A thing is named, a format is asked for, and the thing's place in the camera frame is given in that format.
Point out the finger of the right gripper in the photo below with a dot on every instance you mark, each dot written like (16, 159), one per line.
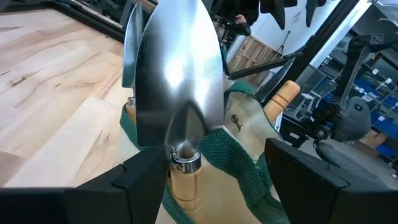
(275, 14)
(312, 11)

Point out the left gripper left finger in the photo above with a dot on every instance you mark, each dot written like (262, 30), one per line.
(93, 199)

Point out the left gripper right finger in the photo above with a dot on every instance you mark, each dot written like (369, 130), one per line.
(326, 193)

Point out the canvas gardening bag green trim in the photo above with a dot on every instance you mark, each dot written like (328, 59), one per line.
(224, 186)

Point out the black tripod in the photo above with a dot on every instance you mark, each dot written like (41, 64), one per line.
(283, 43)

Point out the person's hand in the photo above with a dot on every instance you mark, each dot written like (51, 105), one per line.
(241, 20)

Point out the grey stool seat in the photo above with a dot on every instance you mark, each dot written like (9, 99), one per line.
(345, 161)

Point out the wooden crate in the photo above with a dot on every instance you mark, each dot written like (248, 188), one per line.
(252, 56)

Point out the black box white labels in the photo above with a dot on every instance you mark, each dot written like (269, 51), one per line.
(293, 133)

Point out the cardboard box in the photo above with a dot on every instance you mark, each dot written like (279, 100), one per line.
(371, 138)

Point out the grey office chair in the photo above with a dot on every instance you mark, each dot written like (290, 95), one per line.
(354, 119)

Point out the shelving with blue bins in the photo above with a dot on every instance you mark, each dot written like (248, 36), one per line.
(382, 102)

